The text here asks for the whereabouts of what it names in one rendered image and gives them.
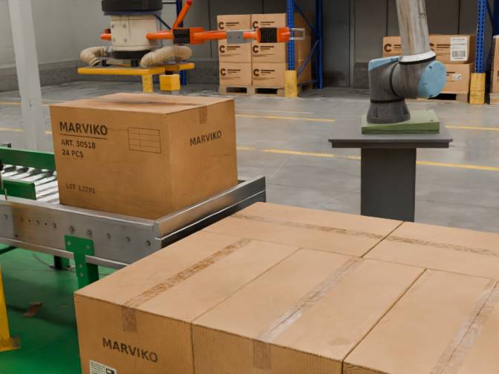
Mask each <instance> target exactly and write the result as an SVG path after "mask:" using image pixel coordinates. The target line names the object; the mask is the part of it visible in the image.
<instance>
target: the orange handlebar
mask: <svg viewBox="0 0 499 374"><path fill-rule="evenodd" d="M243 36H244V38H245V39H257V32H244V34H243ZM290 36H291V33H290V32H289V31H284V32H281V37H282V38H289V37H290ZM100 38H101V39H102V40H111V33H109V34H102V35H101V36H100ZM146 38H147V39H173V38H172V33H169V32H168V31H167V30H163V31H157V33H147V34H146ZM193 38H194V39H203V40H209V41H212V40H216V41H218V40H221V39H226V32H224V30H220V31H218V30H216V31H211V30H209V31H204V32H203V33H194V34H193Z"/></svg>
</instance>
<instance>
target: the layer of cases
mask: <svg viewBox="0 0 499 374"><path fill-rule="evenodd" d="M74 304H75V311H76V325H77V332H78V339H79V352H80V360H81V367H82V374H499V234H495V233H489V232H479V231H473V230H467V229H456V228H451V227H445V226H434V225H428V224H422V223H412V222H403V221H400V220H389V219H384V218H378V217H367V216H362V215H355V214H345V213H339V212H333V211H322V210H317V209H306V208H300V207H295V206H284V205H278V204H272V203H262V202H257V203H254V204H252V205H251V206H248V207H246V208H245V209H242V210H240V211H238V212H236V213H234V214H232V215H230V216H228V217H226V218H224V219H222V220H220V221H218V222H217V223H213V224H212V225H210V226H207V227H206V228H204V229H201V230H200V231H198V232H195V233H194V234H191V235H189V236H188V237H185V238H184V239H182V240H179V241H178V242H176V243H173V244H172V245H170V246H167V247H165V248H163V249H161V250H159V251H157V252H155V253H153V254H151V255H149V256H147V257H145V258H143V259H141V260H139V261H137V262H135V263H133V264H131V265H129V266H127V267H125V268H122V269H120V270H118V271H116V272H114V273H112V274H110V275H108V276H106V277H104V278H102V279H100V280H98V281H96V282H94V283H92V284H90V285H88V286H86V287H84V288H82V289H80V290H78V291H75V292H74Z"/></svg>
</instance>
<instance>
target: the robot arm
mask: <svg viewBox="0 0 499 374"><path fill-rule="evenodd" d="M396 3H397V15H398V22H399V33H400V39H401V46H402V55H401V56H392V57H387V58H382V59H375V60H371V61H370V62H369V64H368V76H369V90H370V107H369V109H368V113H367V116H366V120H367V122H369V123H373V124H390V123H398V122H404V121H408V120H410V118H411V115H410V112H409V109H408V107H407V105H406V103H405V97H414V98H423V99H425V98H432V97H435V96H437V95H438V94H439V93H440V92H441V91H442V90H443V88H444V86H445V83H446V68H445V66H444V64H443V63H442V62H439V61H436V53H435V52H433V51H432V50H431V49H430V45H429V38H428V25H427V18H426V11H425V0H396Z"/></svg>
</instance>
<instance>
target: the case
mask: <svg viewBox="0 0 499 374"><path fill-rule="evenodd" d="M49 109H50V122H51V130H52V137H53V149H54V156H55V163H56V177H57V184H58V191H59V203H60V204H63V205H68V206H76V207H80V208H84V209H92V210H96V211H104V212H109V213H114V214H122V215H127V216H132V217H140V218H145V219H150V220H157V219H159V218H161V217H164V216H166V215H168V214H171V213H173V212H175V211H177V210H180V209H182V208H185V207H187V206H190V205H191V204H193V203H196V202H198V201H201V200H203V199H206V198H207V197H211V196H212V195H214V194H217V193H219V192H222V191H224V190H227V189H228V188H232V187H233V186H236V185H237V184H238V169H237V150H236V131H235V99H233V98H217V97H202V96H172V95H157V94H142V93H116V94H111V95H106V96H98V97H93V98H88V99H80V100H75V101H70V102H62V103H57V104H52V105H49Z"/></svg>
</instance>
